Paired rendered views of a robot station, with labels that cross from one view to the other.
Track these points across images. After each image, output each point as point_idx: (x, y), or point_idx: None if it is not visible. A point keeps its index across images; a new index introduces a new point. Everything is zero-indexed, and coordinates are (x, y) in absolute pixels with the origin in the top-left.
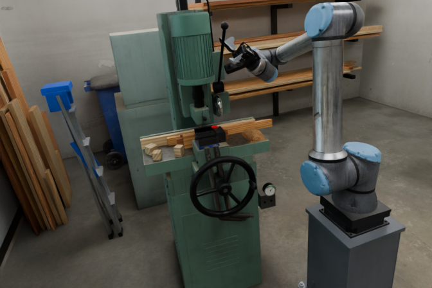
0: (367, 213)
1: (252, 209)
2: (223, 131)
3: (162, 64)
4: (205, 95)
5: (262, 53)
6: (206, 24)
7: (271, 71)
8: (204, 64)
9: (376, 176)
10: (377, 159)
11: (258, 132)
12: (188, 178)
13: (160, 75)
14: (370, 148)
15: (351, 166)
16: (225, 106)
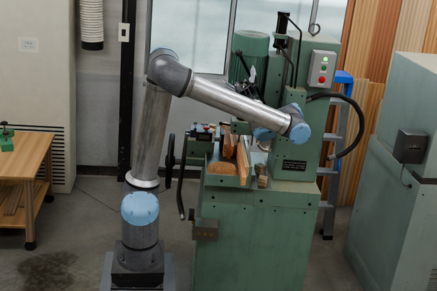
0: (116, 254)
1: None
2: (197, 131)
3: (410, 110)
4: None
5: (284, 110)
6: (237, 45)
7: (251, 125)
8: (230, 78)
9: (121, 228)
10: (121, 208)
11: (216, 164)
12: None
13: (404, 123)
14: (134, 206)
15: (127, 195)
16: (273, 148)
